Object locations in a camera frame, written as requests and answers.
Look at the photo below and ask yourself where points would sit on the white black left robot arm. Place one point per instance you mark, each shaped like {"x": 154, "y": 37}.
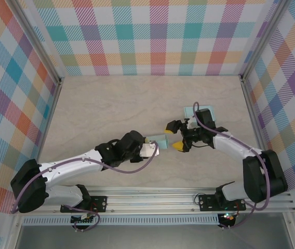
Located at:
{"x": 72, "y": 163}

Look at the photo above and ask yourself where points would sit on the small circuit board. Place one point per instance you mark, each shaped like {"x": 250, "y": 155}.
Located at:
{"x": 83, "y": 221}
{"x": 228, "y": 216}

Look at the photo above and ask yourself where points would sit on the light blue paper box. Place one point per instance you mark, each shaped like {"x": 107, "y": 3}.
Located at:
{"x": 161, "y": 142}
{"x": 187, "y": 112}

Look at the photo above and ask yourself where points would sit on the aluminium corner post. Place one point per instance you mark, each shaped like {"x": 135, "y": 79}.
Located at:
{"x": 40, "y": 41}
{"x": 263, "y": 39}

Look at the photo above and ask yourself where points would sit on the grey metal shelf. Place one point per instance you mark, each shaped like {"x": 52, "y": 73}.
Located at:
{"x": 150, "y": 237}

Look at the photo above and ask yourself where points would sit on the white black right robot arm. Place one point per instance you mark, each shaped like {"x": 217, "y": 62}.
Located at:
{"x": 233, "y": 146}

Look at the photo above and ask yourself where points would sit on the aluminium side rail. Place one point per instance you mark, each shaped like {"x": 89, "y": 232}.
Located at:
{"x": 55, "y": 103}
{"x": 251, "y": 103}

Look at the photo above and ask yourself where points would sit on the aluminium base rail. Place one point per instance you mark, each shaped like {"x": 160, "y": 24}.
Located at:
{"x": 150, "y": 199}

